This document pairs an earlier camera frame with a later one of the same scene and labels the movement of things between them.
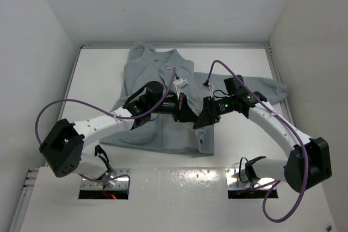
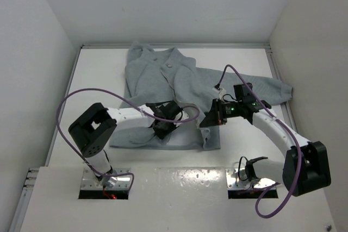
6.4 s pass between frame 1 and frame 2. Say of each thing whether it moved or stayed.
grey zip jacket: stayed
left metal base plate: stayed
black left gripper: moved
